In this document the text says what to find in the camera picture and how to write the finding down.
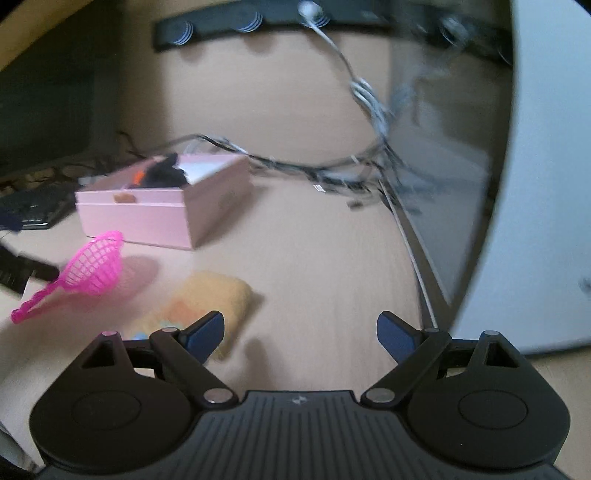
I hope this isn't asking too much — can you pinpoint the pink plastic scoop net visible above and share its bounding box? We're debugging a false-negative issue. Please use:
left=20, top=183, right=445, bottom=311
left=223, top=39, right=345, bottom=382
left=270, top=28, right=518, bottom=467
left=11, top=231, right=125, bottom=325

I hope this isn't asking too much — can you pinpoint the white cable with plug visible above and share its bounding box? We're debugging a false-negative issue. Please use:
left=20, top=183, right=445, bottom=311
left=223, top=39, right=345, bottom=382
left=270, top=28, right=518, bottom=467
left=298, top=1, right=393, bottom=139

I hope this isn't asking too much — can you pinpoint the black power strip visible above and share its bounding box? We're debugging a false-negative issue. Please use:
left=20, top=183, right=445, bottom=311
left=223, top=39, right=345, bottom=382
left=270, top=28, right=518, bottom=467
left=151, top=6, right=394, bottom=52

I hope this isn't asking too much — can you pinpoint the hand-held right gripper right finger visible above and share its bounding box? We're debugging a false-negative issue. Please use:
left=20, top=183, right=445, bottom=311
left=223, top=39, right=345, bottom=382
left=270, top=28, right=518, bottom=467
left=359, top=311, right=525, bottom=407

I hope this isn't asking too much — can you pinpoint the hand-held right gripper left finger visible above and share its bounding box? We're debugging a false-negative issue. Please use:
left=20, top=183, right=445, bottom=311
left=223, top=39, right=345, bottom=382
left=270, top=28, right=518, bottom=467
left=79, top=310, right=234, bottom=407

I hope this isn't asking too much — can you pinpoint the black keyboard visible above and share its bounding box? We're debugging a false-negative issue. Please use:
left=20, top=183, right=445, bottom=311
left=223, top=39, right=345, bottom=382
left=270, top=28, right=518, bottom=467
left=0, top=184, right=78, bottom=230

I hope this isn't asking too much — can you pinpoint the white computer case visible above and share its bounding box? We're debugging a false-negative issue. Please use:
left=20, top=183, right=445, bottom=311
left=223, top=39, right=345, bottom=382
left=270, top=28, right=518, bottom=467
left=378, top=0, right=591, bottom=357

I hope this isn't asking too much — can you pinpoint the black computer monitor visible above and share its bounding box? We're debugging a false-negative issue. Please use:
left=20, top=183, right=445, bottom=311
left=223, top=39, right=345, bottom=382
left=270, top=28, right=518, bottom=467
left=0, top=54, right=118, bottom=182

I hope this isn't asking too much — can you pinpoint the black pouch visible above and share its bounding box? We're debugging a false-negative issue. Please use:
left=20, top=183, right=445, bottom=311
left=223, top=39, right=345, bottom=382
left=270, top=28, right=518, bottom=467
left=133, top=154, right=191, bottom=188

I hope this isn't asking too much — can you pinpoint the black cable bundle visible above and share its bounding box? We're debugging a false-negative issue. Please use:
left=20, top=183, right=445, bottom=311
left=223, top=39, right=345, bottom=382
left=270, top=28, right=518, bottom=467
left=115, top=131, right=416, bottom=210

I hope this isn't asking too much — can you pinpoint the orange patterned cloth pouch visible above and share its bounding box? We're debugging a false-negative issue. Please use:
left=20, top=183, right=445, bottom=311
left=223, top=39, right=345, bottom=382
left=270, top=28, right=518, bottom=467
left=124, top=271, right=254, bottom=361

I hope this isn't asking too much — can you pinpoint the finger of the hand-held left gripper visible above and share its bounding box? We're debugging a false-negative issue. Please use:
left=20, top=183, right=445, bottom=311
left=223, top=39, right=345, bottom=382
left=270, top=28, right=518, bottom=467
left=0, top=244, right=61, bottom=296

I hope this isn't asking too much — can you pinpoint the pink cardboard box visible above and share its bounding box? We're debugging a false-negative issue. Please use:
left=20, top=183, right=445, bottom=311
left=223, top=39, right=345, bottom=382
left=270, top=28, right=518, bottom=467
left=75, top=154, right=253, bottom=251

